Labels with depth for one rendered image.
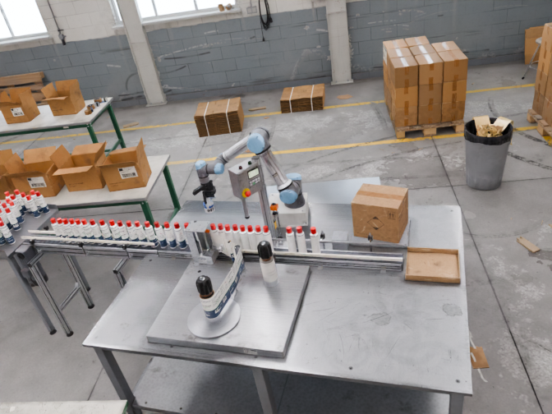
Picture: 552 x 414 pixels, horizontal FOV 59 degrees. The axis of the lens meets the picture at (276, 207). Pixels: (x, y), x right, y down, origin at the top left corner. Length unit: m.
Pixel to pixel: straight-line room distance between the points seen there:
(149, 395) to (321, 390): 1.12
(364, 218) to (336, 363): 1.01
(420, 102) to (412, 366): 4.17
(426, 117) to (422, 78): 0.49
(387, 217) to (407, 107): 3.26
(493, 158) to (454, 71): 1.45
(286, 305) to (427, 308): 0.77
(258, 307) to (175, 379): 0.95
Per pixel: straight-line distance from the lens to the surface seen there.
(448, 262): 3.12
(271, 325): 2.74
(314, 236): 3.02
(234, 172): 2.94
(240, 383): 3.39
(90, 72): 9.25
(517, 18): 8.66
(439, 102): 6.29
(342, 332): 2.72
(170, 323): 2.93
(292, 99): 7.36
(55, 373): 4.34
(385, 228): 3.18
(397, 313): 2.81
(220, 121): 7.09
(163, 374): 3.60
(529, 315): 4.08
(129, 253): 3.66
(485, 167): 5.19
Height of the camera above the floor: 2.86
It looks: 33 degrees down
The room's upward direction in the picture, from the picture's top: 10 degrees counter-clockwise
